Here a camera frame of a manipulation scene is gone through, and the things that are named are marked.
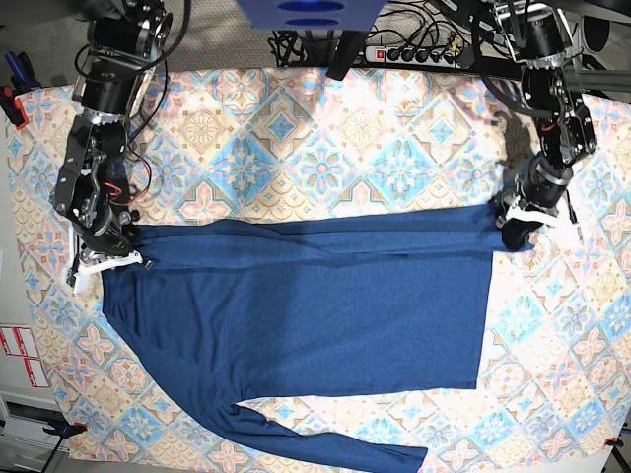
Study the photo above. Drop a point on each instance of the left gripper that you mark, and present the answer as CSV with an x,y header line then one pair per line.
x,y
531,199

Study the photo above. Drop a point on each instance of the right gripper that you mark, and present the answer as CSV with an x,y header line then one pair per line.
x,y
114,248

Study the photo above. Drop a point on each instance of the blue long-sleeve T-shirt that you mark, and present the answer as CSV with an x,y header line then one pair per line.
x,y
369,305

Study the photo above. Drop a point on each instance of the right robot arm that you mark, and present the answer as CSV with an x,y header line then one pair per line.
x,y
125,44

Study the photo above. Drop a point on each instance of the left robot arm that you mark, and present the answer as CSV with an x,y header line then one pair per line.
x,y
537,38

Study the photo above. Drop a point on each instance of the red-white labels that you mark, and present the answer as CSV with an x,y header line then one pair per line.
x,y
18,343

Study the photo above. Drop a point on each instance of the patterned tile tablecloth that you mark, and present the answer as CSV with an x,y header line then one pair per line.
x,y
268,145

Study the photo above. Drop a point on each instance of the red-black clamp top left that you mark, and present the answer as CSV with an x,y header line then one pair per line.
x,y
13,107

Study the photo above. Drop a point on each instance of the blue clamp top left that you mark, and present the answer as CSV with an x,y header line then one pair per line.
x,y
23,74

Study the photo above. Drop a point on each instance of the black clamp bottom left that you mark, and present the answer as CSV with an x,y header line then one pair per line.
x,y
63,429

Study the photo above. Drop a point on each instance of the black clamp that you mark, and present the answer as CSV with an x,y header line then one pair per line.
x,y
617,442
63,429

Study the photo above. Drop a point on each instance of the white power strip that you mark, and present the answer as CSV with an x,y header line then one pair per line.
x,y
410,56

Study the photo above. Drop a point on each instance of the black clamp bottom right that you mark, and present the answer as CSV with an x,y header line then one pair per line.
x,y
617,442

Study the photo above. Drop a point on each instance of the blue box overhead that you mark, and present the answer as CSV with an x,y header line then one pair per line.
x,y
353,15

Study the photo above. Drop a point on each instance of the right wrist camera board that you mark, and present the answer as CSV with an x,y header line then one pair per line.
x,y
77,279

